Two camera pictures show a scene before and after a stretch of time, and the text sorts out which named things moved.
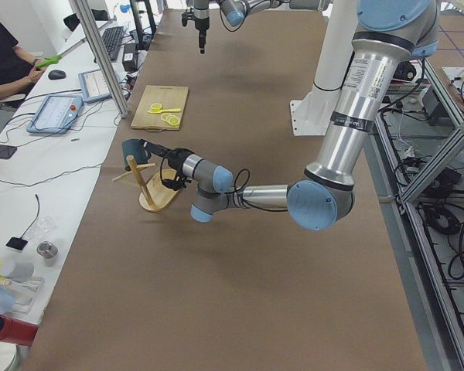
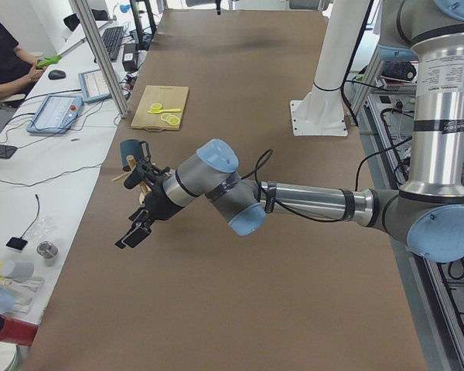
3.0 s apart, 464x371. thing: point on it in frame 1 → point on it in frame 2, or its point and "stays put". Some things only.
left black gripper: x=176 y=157 → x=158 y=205
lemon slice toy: x=166 y=116 stays put
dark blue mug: x=134 y=148 stays put
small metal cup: x=48 y=250 stays put
